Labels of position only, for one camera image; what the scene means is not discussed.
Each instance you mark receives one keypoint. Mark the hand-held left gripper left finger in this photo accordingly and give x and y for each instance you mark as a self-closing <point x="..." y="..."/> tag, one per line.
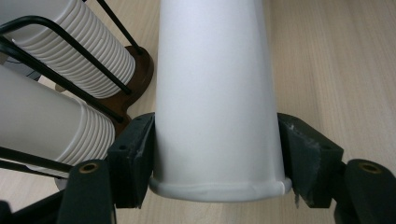
<point x="132" y="161"/>

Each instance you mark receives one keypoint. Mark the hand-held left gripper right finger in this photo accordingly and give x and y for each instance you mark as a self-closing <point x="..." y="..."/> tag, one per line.
<point x="306" y="161"/>

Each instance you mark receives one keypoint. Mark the short stack of white cups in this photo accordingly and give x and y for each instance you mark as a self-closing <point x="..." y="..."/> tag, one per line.
<point x="46" y="121"/>

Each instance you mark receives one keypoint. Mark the white paper cup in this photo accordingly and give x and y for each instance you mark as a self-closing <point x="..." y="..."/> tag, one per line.
<point x="214" y="102"/>

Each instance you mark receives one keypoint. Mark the tall stack of white cups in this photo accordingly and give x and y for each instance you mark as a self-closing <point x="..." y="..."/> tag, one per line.
<point x="84" y="40"/>

